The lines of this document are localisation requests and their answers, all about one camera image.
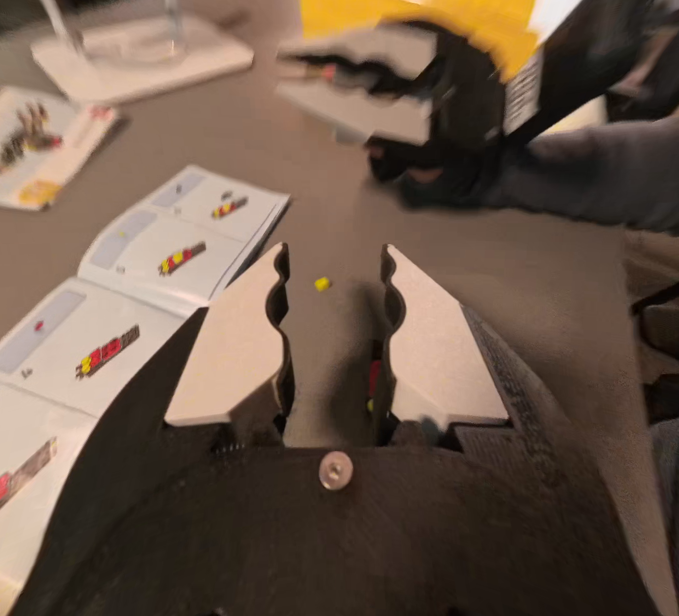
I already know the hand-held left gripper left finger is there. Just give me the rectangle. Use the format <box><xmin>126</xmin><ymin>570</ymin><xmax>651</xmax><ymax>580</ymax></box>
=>
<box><xmin>164</xmin><ymin>242</ymin><xmax>296</xmax><ymax>429</ymax></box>

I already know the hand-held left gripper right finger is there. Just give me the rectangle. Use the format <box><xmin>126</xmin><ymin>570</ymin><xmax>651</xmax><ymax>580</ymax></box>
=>
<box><xmin>371</xmin><ymin>244</ymin><xmax>510</xmax><ymax>443</ymax></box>

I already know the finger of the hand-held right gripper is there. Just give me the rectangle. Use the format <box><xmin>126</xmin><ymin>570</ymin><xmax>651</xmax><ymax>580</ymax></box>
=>
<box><xmin>276</xmin><ymin>33</ymin><xmax>442</xmax><ymax>77</ymax></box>
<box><xmin>275</xmin><ymin>81</ymin><xmax>436</xmax><ymax>146</ymax></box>

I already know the person's right forearm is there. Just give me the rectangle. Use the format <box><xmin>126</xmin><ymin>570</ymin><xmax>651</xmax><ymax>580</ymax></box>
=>
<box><xmin>488</xmin><ymin>115</ymin><xmax>679</xmax><ymax>235</ymax></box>

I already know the lego instruction booklet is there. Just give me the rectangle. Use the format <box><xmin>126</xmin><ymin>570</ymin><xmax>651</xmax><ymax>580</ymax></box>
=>
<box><xmin>0</xmin><ymin>165</ymin><xmax>291</xmax><ymax>601</ymax></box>

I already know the person's right hand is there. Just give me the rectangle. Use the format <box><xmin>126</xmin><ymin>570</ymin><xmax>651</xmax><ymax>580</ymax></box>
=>
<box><xmin>365</xmin><ymin>138</ymin><xmax>502</xmax><ymax>209</ymax></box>

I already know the white paper leaflet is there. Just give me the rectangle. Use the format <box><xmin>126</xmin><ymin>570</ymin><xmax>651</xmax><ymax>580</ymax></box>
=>
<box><xmin>0</xmin><ymin>86</ymin><xmax>128</xmax><ymax>212</ymax></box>

